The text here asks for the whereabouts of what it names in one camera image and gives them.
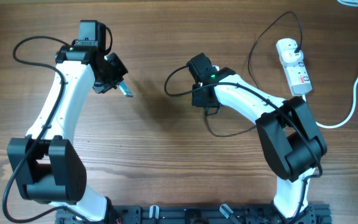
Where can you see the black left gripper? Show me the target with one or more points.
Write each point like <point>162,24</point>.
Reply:
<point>120,71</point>

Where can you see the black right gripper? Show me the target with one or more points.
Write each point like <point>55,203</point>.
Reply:
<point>197,100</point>

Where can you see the blue screen Galaxy smartphone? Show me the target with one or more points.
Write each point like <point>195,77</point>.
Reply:
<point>125,89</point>

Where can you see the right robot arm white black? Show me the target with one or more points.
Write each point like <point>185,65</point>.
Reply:
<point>291,141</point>

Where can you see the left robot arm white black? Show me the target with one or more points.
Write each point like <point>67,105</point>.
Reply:
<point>45,165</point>

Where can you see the white USB charger plug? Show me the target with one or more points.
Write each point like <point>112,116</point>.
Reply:
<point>289,58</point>

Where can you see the white power strip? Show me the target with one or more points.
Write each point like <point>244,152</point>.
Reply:
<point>297,76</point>

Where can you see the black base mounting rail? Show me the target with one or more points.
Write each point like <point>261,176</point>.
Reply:
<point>256,213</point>

